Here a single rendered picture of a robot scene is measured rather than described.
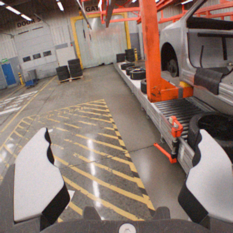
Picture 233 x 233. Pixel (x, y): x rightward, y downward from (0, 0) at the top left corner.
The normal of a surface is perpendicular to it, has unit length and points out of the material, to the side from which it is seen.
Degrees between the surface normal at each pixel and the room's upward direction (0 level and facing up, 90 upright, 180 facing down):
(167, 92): 90
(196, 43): 87
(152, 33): 90
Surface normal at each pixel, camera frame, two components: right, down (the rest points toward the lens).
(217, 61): 0.00, -0.18
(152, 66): 0.10, 0.45
